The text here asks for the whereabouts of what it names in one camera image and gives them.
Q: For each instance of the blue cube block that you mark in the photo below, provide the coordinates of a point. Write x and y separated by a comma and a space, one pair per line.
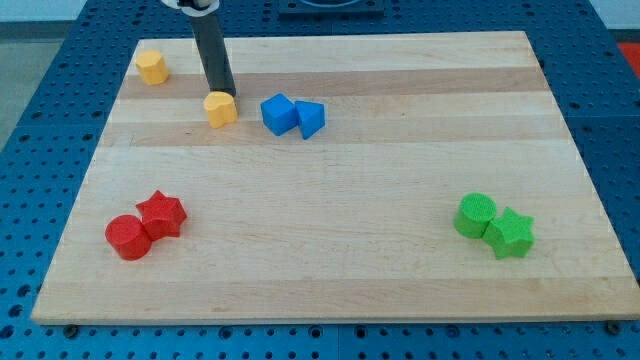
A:
279, 114

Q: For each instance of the yellow hexagon block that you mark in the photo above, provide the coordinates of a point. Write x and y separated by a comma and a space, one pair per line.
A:
152, 67

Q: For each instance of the red cylinder block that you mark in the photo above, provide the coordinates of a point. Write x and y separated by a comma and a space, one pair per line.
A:
128, 237

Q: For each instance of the yellow heart block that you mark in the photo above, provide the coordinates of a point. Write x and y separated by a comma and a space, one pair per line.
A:
220, 108

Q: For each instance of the green star block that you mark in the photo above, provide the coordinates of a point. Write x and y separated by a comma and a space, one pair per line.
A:
510, 235

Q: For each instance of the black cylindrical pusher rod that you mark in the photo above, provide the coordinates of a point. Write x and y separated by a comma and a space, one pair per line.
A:
210, 42

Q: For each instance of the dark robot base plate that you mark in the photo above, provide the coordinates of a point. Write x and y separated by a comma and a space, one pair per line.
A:
298, 8

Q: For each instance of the wooden board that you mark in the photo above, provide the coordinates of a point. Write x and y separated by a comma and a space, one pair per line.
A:
356, 223

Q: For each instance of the blue triangle block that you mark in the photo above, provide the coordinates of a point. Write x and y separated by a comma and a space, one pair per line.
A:
311, 117

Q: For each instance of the green cylinder block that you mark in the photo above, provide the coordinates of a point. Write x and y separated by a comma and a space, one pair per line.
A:
475, 212

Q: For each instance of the red star block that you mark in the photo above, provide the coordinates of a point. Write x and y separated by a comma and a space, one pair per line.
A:
162, 216

